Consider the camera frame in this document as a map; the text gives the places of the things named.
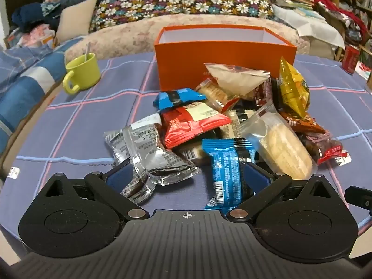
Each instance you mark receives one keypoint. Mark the beige snack packet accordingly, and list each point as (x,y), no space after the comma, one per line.
(229,130)
(191,151)

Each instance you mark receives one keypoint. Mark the silver black cookie packet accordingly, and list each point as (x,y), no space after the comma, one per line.
(136,189)
(151,151)

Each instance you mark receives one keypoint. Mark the white red card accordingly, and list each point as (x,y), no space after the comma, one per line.
(364,69)

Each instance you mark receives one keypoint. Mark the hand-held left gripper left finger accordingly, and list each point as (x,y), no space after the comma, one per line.
(114,177)

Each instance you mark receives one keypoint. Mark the clear triangular snack packet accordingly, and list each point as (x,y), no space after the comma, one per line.
(238,81)

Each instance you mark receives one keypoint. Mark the white cloth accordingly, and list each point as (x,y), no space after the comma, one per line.
(314,29)

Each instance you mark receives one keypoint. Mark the dark blue clothing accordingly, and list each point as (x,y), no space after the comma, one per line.
(29,17)

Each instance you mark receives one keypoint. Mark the clear red dried fruit packet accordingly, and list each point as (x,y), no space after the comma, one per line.
(319,146)

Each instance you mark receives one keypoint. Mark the green mug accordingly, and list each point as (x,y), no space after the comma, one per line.
(84,72)

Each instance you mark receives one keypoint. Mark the dark pink patterned snack packet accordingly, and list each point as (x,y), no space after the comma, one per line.
(263,93)

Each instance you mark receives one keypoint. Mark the red snack packet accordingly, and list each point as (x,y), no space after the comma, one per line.
(186,125)

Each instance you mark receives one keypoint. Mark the orange cardboard box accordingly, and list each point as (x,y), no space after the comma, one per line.
(189,64)

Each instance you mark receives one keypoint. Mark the red garment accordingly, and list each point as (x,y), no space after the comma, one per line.
(337,8)

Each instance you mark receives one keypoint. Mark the black white snack packet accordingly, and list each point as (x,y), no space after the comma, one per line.
(241,114)

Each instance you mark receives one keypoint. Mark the floral cushion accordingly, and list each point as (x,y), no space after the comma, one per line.
(174,3)

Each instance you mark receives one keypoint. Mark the blue striped blanket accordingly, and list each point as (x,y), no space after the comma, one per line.
(26,87)

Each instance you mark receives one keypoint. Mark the clear round cracker packet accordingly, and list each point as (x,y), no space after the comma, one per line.
(284,148)

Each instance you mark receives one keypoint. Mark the metal spoon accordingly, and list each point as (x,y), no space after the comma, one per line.
(87,49)

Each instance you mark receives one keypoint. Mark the small blue snack packet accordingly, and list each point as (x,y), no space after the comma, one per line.
(171,97)

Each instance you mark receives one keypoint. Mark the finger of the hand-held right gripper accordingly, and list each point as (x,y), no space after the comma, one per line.
(360,197)

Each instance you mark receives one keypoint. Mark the blue checked cloth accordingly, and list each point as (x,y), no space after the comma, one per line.
(101,116)

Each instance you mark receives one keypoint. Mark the brown orange snack packet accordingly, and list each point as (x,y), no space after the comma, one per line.
(305,123)

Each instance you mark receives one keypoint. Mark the red drink can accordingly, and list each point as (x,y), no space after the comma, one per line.
(351,59)

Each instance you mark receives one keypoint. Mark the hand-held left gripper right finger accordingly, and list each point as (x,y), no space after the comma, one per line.
(257,178)

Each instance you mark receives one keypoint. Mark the yellow snack packet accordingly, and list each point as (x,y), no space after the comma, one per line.
(292,93)

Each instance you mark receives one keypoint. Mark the pink quilted cover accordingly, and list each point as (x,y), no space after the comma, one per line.
(122,35)

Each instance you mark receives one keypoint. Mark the rice cracker packet red trim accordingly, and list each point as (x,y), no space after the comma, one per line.
(210,91)

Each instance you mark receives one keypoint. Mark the beige pillow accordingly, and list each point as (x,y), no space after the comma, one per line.
(75,20)

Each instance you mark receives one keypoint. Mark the long blue wafer packet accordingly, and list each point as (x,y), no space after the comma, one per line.
(228,174)

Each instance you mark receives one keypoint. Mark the pink floral cloth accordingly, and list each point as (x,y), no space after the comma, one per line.
(37,36)

